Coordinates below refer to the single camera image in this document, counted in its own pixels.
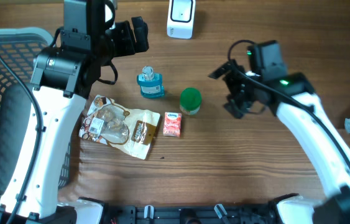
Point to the blue mouthwash bottle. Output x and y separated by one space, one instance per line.
150 83

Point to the red tissue pack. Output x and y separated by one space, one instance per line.
172 124

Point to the grey plastic basket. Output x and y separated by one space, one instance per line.
18 48

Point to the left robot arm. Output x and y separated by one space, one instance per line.
63 74

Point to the green lid jar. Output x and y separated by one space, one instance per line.
190 101

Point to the white barcode scanner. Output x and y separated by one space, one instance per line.
180 20

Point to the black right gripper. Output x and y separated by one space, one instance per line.
229 78

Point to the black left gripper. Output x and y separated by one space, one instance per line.
127 47

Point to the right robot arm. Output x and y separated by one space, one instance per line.
293 100

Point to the brown white snack bag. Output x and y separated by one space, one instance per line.
129 130

